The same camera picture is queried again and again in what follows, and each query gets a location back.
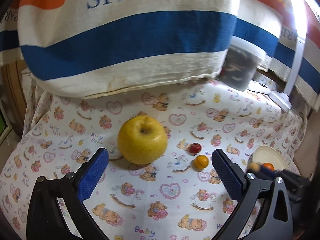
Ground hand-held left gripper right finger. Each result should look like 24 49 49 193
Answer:
211 148 293 240

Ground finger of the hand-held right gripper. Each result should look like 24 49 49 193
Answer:
260 167 284 180

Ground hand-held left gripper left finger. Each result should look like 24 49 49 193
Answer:
26 147 110 240

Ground cream round plate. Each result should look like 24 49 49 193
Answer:
251 145 290 174

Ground yellow cherry tomato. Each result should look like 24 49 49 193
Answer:
194 155 209 169

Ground yellow apple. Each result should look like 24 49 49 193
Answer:
117 116 168 165

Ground bear print cloth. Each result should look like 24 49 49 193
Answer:
0 76 308 240

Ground white flat device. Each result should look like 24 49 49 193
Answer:
246 80 272 93

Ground white desk lamp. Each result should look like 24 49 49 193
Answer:
269 0 308 113

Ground clear lidded plastic container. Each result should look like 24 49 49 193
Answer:
219 36 267 92

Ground brown wooden panel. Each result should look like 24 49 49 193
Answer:
0 61 32 143

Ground striped blanket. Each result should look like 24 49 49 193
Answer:
0 0 320 110

